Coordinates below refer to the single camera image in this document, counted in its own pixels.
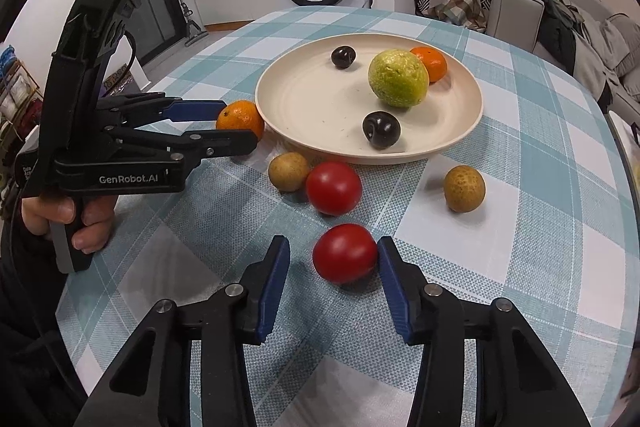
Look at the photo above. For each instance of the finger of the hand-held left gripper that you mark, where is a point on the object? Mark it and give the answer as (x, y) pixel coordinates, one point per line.
(195, 109)
(230, 144)

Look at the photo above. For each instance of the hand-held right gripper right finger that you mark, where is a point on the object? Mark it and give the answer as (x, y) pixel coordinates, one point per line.
(395, 292)

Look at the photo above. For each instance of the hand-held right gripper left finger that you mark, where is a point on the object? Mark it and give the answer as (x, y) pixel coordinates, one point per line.
(272, 292)

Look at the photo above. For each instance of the orange tangerine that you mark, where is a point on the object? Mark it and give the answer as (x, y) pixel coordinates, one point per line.
(434, 64)
(242, 117)

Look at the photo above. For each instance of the red tomato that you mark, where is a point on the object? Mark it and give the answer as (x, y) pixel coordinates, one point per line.
(334, 188)
(344, 253)

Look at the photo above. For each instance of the cream round plate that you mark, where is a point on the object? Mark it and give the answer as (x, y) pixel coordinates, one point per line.
(310, 107)

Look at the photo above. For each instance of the dark plum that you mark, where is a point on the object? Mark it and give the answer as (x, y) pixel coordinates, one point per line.
(381, 130)
(343, 57)

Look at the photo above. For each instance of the green round fruit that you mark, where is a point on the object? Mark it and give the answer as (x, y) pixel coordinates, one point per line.
(397, 79)

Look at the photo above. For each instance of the person's left forearm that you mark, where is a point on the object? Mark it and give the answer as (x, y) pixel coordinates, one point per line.
(30, 332)

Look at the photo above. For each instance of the person's left hand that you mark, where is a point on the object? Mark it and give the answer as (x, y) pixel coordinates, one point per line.
(95, 227)

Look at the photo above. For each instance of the brown longan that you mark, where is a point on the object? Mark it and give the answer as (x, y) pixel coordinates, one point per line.
(464, 188)
(288, 172)

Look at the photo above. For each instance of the brown printed box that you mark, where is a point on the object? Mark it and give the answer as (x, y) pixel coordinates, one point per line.
(117, 82)

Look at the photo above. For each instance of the grey white side table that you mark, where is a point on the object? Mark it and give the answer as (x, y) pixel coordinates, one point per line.
(625, 147)

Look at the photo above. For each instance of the plaid cloth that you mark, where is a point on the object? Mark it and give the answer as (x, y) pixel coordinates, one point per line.
(465, 7)

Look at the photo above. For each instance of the grey sofa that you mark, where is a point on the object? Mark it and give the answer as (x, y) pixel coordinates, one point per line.
(515, 14)

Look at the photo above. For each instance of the dark clothes pile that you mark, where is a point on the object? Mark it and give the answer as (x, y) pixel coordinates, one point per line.
(555, 32)

